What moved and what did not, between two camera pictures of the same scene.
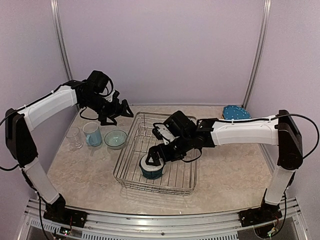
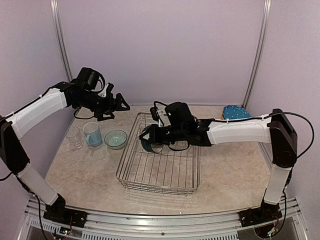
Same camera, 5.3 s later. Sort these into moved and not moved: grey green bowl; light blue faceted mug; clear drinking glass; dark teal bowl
Moved: dark teal bowl
Not moved: grey green bowl; light blue faceted mug; clear drinking glass
